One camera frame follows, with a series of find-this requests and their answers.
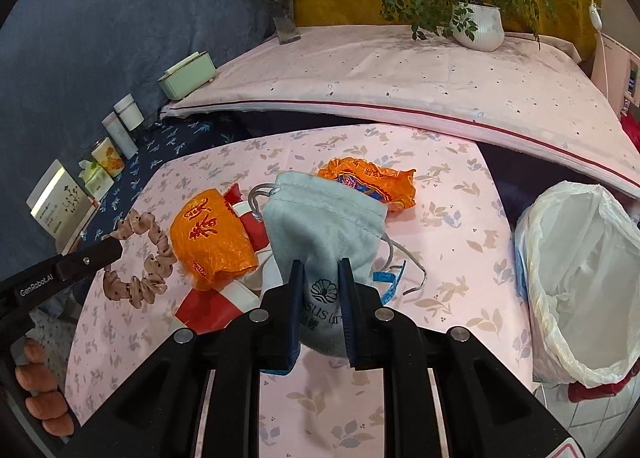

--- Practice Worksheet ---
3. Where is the blue curtain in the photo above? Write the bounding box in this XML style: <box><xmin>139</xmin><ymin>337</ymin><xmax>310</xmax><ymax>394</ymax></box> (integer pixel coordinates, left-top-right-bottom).
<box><xmin>0</xmin><ymin>0</ymin><xmax>296</xmax><ymax>284</ymax></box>

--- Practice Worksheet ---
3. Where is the glass vase with pink flowers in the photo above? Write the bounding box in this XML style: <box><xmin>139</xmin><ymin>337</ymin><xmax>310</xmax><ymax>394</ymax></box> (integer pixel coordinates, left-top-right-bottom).
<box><xmin>237</xmin><ymin>0</ymin><xmax>303</xmax><ymax>45</ymax></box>

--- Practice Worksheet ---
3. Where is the orange wrapper with blue print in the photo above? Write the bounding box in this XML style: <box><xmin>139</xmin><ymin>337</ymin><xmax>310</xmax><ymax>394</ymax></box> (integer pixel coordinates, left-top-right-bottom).
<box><xmin>317</xmin><ymin>157</ymin><xmax>417</xmax><ymax>214</ymax></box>

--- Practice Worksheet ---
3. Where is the pink leaf-print tablecloth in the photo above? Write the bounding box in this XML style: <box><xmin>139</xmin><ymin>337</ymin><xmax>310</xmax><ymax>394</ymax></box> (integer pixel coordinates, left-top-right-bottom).
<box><xmin>65</xmin><ymin>123</ymin><xmax>536</xmax><ymax>458</ymax></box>

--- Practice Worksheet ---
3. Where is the person's left hand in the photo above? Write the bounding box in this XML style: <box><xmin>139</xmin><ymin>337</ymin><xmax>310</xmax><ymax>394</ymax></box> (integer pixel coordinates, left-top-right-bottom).
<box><xmin>14</xmin><ymin>341</ymin><xmax>76</xmax><ymax>436</ymax></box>

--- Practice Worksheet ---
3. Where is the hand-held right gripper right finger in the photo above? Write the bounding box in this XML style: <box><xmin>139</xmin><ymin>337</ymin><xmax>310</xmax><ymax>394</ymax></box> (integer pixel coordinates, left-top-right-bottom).
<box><xmin>337</xmin><ymin>258</ymin><xmax>576</xmax><ymax>458</ymax></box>

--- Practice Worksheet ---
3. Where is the pale green tissue box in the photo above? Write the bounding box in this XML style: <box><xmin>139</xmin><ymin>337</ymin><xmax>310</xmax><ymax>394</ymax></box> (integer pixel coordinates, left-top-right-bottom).
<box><xmin>157</xmin><ymin>51</ymin><xmax>219</xmax><ymax>100</ymax></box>

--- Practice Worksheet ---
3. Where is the grey-blue drawstring pouch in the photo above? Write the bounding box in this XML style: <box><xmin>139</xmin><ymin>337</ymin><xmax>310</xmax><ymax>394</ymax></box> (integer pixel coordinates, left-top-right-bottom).
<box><xmin>247</xmin><ymin>171</ymin><xmax>427</xmax><ymax>359</ymax></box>

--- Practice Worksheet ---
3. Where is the red and white paper packaging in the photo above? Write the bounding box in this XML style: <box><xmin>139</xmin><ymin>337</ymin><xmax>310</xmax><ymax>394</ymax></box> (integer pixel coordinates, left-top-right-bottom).
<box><xmin>175</xmin><ymin>185</ymin><xmax>296</xmax><ymax>334</ymax></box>

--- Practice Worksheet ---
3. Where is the white cable with switch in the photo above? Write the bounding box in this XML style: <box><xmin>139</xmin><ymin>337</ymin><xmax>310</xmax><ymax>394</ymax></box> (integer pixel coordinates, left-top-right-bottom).
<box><xmin>572</xmin><ymin>0</ymin><xmax>616</xmax><ymax>104</ymax></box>

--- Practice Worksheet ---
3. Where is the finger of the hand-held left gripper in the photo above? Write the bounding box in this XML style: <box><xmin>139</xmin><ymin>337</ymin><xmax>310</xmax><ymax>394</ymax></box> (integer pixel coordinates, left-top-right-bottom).
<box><xmin>54</xmin><ymin>238</ymin><xmax>124</xmax><ymax>284</ymax></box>

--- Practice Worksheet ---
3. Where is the white plastic bin bag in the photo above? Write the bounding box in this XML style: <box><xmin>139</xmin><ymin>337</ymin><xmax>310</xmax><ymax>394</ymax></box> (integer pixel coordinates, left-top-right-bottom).
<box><xmin>515</xmin><ymin>181</ymin><xmax>640</xmax><ymax>389</ymax></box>

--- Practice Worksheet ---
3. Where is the blue measuring tape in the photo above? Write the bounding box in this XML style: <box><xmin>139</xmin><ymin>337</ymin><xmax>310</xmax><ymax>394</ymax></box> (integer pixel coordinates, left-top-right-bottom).
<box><xmin>372</xmin><ymin>261</ymin><xmax>408</xmax><ymax>306</ymax></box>

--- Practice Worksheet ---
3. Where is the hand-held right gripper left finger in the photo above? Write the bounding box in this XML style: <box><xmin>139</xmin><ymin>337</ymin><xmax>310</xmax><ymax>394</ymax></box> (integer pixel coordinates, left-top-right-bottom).
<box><xmin>65</xmin><ymin>261</ymin><xmax>306</xmax><ymax>458</ymax></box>

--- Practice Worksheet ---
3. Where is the beige dotted scrunchie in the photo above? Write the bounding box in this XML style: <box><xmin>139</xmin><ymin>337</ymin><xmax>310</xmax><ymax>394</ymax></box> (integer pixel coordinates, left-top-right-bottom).
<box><xmin>102</xmin><ymin>211</ymin><xmax>177</xmax><ymax>309</ymax></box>

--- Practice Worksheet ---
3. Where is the navy leaf-print cloth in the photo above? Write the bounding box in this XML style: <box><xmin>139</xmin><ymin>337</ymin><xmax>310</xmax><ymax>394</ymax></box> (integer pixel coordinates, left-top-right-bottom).
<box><xmin>80</xmin><ymin>111</ymin><xmax>251</xmax><ymax>239</ymax></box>

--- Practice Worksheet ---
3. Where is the red cloth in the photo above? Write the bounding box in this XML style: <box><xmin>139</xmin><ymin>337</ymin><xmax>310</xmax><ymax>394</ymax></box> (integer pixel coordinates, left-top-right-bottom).
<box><xmin>620</xmin><ymin>108</ymin><xmax>640</xmax><ymax>149</ymax></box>

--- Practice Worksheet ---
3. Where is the red bin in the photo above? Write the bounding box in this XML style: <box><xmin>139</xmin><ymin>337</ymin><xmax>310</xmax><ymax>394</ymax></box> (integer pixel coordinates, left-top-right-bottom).
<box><xmin>567</xmin><ymin>378</ymin><xmax>631</xmax><ymax>401</ymax></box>

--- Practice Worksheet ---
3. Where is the green and white tissue pack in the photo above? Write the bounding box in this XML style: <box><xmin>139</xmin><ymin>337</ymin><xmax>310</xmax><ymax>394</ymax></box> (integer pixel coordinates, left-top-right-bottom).
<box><xmin>77</xmin><ymin>161</ymin><xmax>115</xmax><ymax>201</ymax></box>

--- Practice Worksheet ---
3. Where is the pink sheet with red stripe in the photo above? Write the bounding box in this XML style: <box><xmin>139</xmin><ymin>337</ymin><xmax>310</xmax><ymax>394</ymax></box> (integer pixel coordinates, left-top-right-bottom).
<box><xmin>160</xmin><ymin>26</ymin><xmax>640</xmax><ymax>199</ymax></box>

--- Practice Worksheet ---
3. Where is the orange plastic wrapper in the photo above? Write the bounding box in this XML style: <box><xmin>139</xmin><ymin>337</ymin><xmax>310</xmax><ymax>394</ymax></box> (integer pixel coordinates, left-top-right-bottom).
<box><xmin>170</xmin><ymin>189</ymin><xmax>258</xmax><ymax>291</ymax></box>

